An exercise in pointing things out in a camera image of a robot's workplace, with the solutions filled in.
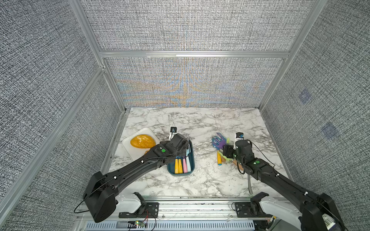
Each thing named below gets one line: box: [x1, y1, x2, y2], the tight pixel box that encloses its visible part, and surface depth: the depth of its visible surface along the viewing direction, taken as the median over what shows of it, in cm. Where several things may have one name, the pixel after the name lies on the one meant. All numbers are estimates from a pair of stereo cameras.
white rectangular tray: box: [122, 127, 161, 162], surface depth 98 cm
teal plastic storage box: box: [167, 139, 196, 177], surface depth 87 cm
